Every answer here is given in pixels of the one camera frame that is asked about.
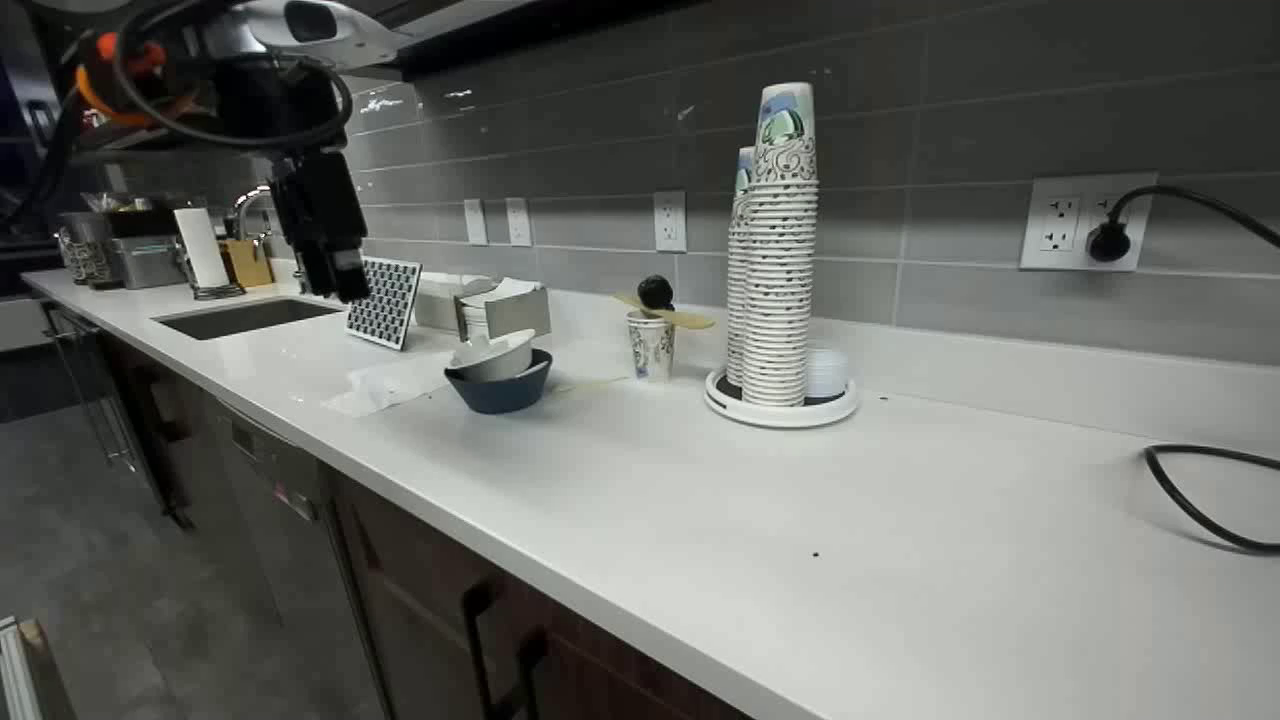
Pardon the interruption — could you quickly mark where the white duplex wall outlet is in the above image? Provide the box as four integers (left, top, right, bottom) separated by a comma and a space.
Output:
501, 194, 536, 253

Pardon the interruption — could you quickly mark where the black round knob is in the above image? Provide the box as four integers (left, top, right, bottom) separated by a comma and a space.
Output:
635, 273, 682, 314

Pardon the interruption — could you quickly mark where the white wall outlet near cups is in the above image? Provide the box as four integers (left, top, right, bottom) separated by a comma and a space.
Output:
647, 187, 691, 257

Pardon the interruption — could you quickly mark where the blue bowl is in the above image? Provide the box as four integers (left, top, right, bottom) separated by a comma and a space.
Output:
441, 345, 557, 417

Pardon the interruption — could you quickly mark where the white wall outlet with plug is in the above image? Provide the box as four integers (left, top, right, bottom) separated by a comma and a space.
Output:
1017, 170, 1162, 276

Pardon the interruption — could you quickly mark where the paper towel roll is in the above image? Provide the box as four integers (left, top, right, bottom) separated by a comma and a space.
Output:
742, 78, 819, 406

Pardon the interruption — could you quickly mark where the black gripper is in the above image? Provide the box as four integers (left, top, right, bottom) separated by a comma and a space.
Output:
268, 140, 375, 307

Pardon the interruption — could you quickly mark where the countertop sink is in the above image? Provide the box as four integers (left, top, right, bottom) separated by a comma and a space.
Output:
152, 291, 349, 345

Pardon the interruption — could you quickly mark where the brown sponge holder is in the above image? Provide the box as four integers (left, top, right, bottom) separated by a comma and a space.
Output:
219, 230, 279, 296

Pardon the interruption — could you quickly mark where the grey napkin holder with napkins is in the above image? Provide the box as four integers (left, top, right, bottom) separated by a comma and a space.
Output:
458, 276, 557, 345

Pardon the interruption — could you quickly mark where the black cable on counter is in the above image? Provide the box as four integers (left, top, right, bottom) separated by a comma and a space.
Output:
1141, 441, 1280, 557

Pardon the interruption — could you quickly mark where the black power plug with cable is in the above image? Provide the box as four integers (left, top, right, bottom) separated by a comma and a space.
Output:
1082, 179, 1280, 267

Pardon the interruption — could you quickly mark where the black white checkerboard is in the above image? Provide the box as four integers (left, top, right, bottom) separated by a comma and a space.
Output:
344, 253, 426, 354

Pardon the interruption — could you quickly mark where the white upright card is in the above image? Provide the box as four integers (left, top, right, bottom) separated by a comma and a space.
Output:
168, 204, 236, 301

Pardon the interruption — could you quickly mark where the small glass jar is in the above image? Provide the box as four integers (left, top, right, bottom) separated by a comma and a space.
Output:
627, 307, 682, 383

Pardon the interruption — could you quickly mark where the white round cup tray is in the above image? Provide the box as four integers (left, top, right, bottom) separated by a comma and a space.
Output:
699, 362, 866, 431

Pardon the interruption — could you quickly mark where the black cabinet handle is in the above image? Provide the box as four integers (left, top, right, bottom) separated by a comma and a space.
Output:
503, 625, 554, 720
458, 574, 503, 696

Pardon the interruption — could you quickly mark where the grey countertop appliance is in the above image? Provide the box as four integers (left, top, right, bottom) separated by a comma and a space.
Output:
52, 190, 190, 291

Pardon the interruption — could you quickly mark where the white flat box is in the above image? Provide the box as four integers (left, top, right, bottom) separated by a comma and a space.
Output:
412, 267, 501, 336

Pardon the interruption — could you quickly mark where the wooden stir stick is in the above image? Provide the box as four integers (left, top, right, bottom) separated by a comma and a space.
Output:
611, 296, 723, 336

